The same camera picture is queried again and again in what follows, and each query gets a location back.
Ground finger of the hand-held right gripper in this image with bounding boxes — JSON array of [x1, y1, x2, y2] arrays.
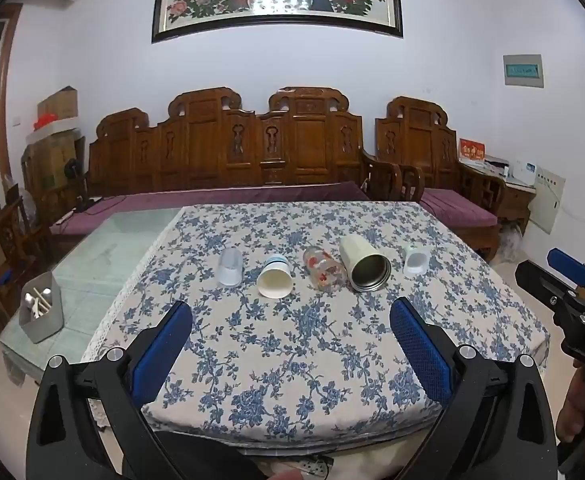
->
[[515, 248, 585, 311]]

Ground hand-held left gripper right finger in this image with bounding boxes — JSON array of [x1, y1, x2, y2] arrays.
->
[[389, 297, 558, 480]]

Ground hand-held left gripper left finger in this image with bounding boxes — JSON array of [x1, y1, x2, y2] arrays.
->
[[26, 301, 193, 480]]

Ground small white cup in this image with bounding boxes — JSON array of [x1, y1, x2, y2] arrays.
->
[[403, 246, 429, 275]]

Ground cream metal tumbler cup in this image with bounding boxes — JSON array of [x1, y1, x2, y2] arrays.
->
[[339, 234, 392, 293]]

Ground clear plastic cup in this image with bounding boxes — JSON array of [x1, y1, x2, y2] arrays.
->
[[216, 248, 244, 288]]

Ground glass cup red print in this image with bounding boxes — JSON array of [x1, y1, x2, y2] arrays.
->
[[303, 246, 347, 292]]

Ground white paper cup blue stripes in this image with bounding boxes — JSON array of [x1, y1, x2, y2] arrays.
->
[[257, 255, 294, 299]]

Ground person's right hand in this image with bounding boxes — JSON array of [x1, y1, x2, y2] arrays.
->
[[556, 357, 585, 443]]

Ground clear plastic bag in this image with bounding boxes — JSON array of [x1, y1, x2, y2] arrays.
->
[[499, 221, 524, 262]]

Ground wooden side table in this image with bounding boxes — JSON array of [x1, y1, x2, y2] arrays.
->
[[497, 180, 535, 234]]

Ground white printer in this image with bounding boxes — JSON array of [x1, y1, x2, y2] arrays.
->
[[482, 156, 539, 186]]

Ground grey utensil container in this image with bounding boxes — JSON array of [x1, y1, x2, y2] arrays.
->
[[19, 271, 64, 344]]

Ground short purple seat cushion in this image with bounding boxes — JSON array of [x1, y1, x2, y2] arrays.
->
[[419, 188, 498, 229]]

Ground blue floral tablecloth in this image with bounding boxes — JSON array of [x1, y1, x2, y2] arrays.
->
[[81, 201, 550, 448]]

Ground white utensil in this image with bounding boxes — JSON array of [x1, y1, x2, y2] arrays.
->
[[22, 287, 53, 320]]

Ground red gift box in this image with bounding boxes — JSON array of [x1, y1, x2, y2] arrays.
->
[[459, 138, 486, 162]]

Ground white power strip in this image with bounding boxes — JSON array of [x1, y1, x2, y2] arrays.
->
[[297, 457, 334, 477]]

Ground long purple seat cushion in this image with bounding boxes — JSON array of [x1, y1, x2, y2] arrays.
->
[[50, 182, 370, 237]]

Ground wooden chair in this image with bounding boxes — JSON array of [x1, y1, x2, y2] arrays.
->
[[0, 195, 40, 358]]

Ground carved wooden armchair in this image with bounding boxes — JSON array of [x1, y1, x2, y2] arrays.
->
[[375, 96, 505, 262]]

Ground carved wooden sofa bench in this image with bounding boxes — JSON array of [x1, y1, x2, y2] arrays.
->
[[40, 86, 425, 243]]

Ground large cardboard box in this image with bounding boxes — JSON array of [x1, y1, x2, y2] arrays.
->
[[21, 132, 86, 198]]

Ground small cardboard box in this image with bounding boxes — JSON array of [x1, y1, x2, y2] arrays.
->
[[37, 86, 79, 120]]

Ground white wall cabinet door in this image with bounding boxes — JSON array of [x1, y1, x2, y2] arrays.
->
[[529, 166, 566, 235]]

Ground grey wall panel box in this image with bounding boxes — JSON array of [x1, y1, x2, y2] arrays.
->
[[502, 53, 544, 88]]

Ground wooden door frame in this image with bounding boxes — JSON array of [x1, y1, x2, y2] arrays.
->
[[0, 2, 24, 198]]

